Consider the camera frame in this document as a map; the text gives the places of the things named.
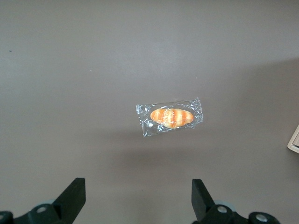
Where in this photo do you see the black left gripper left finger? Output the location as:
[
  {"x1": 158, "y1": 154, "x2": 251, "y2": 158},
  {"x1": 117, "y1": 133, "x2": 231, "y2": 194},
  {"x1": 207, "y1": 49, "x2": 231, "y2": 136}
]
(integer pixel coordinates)
[{"x1": 0, "y1": 177, "x2": 86, "y2": 224}]

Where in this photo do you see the bread roll in clear wrapper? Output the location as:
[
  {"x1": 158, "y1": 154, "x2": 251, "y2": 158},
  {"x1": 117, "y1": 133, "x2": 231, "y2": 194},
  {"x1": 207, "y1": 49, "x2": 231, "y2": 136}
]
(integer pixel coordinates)
[{"x1": 135, "y1": 97, "x2": 204, "y2": 138}]

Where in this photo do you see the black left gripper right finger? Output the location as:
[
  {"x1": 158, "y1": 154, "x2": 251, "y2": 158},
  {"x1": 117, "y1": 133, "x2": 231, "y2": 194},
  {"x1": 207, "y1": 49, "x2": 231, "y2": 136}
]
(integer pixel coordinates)
[{"x1": 192, "y1": 179, "x2": 280, "y2": 224}]

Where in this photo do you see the oak wood drawer cabinet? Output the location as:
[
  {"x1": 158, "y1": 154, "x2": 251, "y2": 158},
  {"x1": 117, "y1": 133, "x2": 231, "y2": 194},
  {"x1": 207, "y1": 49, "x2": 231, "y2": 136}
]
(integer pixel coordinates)
[{"x1": 287, "y1": 124, "x2": 299, "y2": 154}]

